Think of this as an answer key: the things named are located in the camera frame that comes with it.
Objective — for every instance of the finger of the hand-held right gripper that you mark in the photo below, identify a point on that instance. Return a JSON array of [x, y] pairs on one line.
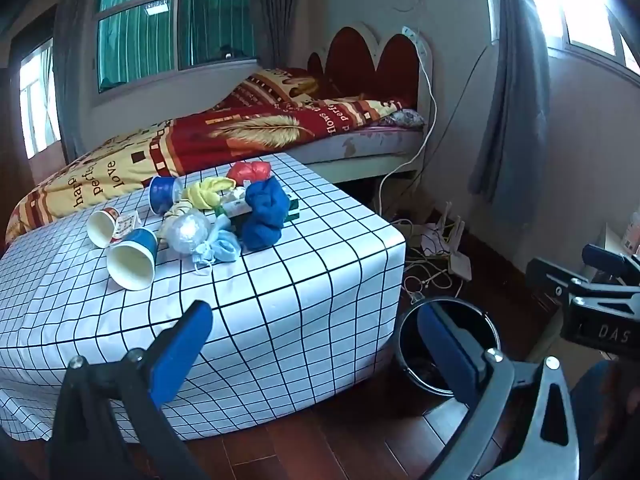
[[606, 256], [552, 280]]

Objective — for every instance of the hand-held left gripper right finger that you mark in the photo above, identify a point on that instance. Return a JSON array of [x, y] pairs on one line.
[[450, 355]]

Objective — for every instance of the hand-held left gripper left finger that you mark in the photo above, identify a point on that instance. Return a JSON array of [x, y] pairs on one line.
[[180, 355]]

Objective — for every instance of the black trash bin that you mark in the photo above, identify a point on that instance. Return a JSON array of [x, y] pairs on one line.
[[412, 350]]

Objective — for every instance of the blue paper cup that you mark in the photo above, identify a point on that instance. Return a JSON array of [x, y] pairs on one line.
[[131, 266], [162, 192]]

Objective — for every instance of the light blue face mask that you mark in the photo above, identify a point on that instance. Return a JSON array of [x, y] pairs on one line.
[[225, 250]]

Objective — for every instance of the clear plastic bag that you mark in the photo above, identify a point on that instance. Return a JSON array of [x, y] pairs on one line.
[[185, 230]]

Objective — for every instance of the red patterned paper cup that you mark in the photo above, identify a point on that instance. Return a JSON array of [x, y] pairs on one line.
[[100, 225]]

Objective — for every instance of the white printed packet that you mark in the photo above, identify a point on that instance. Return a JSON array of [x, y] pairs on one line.
[[235, 206]]

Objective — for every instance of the yellow cloth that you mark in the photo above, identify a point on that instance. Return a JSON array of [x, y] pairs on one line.
[[200, 195]]

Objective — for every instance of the green white box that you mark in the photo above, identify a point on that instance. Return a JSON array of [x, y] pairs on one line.
[[292, 207]]

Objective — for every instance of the red plastic bag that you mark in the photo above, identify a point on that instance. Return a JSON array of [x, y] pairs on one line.
[[250, 172]]

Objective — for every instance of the pink white box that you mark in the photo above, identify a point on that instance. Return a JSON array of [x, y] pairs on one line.
[[632, 232]]

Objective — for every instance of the person's leg in jeans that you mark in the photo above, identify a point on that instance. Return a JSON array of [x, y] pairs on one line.
[[610, 400]]

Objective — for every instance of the white router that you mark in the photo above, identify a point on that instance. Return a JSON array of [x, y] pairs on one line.
[[460, 265]]

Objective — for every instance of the white checkered tablecloth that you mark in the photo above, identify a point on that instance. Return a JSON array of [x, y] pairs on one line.
[[300, 270]]

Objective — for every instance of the grey curtain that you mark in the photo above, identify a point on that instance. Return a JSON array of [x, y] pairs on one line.
[[515, 110], [270, 10]]

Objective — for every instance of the floral pillow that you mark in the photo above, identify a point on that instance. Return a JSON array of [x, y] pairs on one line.
[[400, 117]]

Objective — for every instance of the pale purple mattress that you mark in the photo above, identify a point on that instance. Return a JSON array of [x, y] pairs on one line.
[[360, 142]]

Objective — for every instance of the red yellow printed blanket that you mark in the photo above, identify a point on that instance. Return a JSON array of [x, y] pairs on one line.
[[240, 130]]

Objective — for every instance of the bright side window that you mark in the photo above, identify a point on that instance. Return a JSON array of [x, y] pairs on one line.
[[590, 10]]

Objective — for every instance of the narrow bright window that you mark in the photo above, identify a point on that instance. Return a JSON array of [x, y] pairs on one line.
[[37, 100]]

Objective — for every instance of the small dark object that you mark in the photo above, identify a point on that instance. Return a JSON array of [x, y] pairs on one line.
[[227, 51]]

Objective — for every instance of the large window green curtain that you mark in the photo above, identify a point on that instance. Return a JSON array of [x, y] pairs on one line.
[[140, 45]]

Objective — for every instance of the white bed frame red headboard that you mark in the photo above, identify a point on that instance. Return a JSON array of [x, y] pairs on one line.
[[395, 60]]

